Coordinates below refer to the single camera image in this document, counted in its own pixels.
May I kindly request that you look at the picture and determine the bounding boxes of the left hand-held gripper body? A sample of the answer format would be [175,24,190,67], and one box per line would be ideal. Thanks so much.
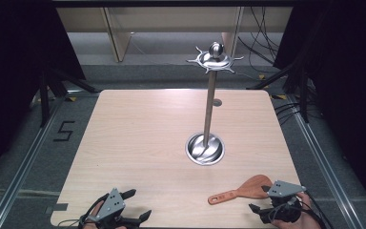
[78,187,142,229]

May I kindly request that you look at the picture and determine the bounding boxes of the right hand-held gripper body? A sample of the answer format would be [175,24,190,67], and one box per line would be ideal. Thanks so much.
[257,179,308,224]

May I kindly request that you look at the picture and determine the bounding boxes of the wooden rice paddle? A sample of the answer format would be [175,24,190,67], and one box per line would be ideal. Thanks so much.
[207,174,274,206]

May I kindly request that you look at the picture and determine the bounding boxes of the silver metal utensil rack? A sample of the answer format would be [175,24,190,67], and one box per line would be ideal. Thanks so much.
[185,41,245,167]

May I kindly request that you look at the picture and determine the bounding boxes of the person's left hand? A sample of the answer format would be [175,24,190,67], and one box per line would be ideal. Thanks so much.
[83,199,128,229]

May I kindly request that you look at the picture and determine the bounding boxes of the person's right hand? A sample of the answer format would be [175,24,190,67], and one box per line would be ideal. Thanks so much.
[271,192,324,229]

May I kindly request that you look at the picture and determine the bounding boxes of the black tape patch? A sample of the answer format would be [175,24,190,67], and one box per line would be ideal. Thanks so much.
[45,202,69,215]

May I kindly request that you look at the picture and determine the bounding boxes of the black tripod stand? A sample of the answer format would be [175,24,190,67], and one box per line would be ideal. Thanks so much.
[247,58,311,124]
[37,65,101,129]

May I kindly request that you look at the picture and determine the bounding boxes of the black curtain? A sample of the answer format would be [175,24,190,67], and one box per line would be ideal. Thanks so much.
[272,0,366,209]
[0,0,88,187]

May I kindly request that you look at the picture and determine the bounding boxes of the light wooden furniture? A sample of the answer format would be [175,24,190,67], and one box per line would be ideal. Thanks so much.
[54,7,294,64]

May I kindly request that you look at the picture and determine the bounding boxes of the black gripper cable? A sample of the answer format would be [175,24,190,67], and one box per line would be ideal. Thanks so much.
[304,190,336,229]

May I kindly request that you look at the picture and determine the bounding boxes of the aluminium floor rail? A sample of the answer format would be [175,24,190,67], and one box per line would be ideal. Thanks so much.
[0,96,67,229]
[285,94,360,229]

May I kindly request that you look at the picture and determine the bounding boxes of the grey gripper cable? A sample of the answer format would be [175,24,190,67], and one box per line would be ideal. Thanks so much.
[56,218,84,228]

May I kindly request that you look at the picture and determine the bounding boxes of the black floor cables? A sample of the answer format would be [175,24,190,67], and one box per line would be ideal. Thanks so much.
[274,100,303,126]

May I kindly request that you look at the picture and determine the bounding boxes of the bundle of black hanging cables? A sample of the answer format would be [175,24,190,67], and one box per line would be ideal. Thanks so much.
[236,7,284,66]

